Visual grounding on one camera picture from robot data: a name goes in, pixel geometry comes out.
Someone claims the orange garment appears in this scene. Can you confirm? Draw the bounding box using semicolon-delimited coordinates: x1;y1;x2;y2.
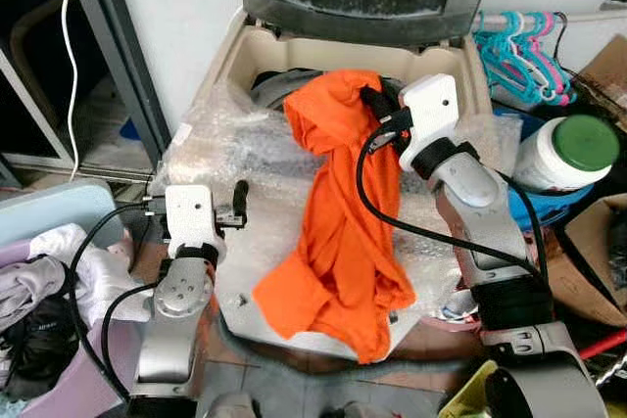
252;70;418;365

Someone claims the beige top-loading washing machine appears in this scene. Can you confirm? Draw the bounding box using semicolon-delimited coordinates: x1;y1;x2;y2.
155;9;522;358

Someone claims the teal plastic clothes hanger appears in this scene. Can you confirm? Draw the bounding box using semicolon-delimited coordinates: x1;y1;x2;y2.
472;12;550;108

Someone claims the pink plastic clothes hanger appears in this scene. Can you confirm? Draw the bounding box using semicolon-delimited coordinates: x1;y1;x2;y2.
534;13;575;106

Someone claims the white garment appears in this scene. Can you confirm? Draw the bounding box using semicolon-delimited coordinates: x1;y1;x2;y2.
27;223;150;329

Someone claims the white jar with green lid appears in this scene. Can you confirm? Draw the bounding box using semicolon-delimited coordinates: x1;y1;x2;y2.
510;114;622;195

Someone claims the light blue plastic board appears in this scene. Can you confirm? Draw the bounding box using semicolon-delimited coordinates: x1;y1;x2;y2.
0;179;125;245

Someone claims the blue plastic basin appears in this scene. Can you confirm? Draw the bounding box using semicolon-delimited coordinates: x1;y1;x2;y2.
490;105;581;230

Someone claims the grey garment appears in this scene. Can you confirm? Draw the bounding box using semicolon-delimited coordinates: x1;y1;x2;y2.
0;255;72;333

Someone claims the flat brown cardboard piece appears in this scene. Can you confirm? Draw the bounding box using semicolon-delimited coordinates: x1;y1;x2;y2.
576;34;627;117

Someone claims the open brown cardboard box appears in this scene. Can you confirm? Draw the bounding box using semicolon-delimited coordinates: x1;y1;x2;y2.
542;193;627;329

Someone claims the red stick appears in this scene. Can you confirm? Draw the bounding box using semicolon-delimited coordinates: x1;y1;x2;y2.
576;329;627;361

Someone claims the black garment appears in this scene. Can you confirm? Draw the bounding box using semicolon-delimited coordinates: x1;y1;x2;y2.
0;324;72;401

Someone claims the silver twisted metal rod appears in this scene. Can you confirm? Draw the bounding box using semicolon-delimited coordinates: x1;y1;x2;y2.
592;353;627;387

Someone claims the purple laundry basket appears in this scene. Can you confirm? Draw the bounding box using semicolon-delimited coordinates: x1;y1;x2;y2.
0;234;148;418

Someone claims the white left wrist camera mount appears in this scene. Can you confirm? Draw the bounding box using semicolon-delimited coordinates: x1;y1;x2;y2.
163;183;227;255

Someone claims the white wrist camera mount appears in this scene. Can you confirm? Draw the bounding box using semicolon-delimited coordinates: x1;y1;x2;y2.
163;183;227;255
396;73;462;170

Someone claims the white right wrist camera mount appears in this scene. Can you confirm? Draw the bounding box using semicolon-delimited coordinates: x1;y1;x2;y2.
396;73;462;170

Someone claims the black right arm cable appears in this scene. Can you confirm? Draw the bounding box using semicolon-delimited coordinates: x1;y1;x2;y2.
354;127;552;284

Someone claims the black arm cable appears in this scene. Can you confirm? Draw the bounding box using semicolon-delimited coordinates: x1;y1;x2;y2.
354;127;552;284
66;200;169;401

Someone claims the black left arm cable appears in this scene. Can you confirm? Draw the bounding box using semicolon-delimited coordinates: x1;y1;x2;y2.
66;200;169;401

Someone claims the grey door frame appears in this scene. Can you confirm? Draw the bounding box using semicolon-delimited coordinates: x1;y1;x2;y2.
67;0;174;166

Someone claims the white hanging cable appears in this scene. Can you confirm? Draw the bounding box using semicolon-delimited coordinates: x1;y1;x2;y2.
60;0;82;181

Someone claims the white hanger rail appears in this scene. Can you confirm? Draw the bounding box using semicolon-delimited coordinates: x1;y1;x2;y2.
470;10;627;27

